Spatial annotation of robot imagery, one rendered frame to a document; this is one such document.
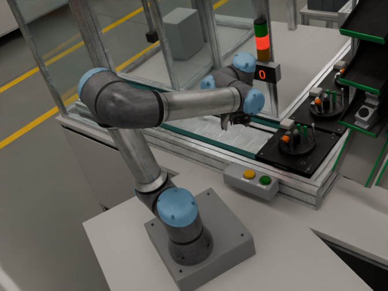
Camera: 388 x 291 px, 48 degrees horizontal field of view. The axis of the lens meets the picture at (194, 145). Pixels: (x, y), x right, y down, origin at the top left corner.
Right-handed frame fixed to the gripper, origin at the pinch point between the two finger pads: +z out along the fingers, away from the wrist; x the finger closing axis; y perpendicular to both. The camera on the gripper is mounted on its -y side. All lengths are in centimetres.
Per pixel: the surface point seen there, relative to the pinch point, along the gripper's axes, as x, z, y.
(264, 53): 14.4, -17.5, -18.6
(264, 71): 14.9, -10.2, -16.5
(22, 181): -134, 168, -106
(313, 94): 41.7, 11.2, -21.0
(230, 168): -2.9, 12.4, 11.3
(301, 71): 52, 31, -56
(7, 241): -136, 152, -46
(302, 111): 33.8, 11.1, -11.7
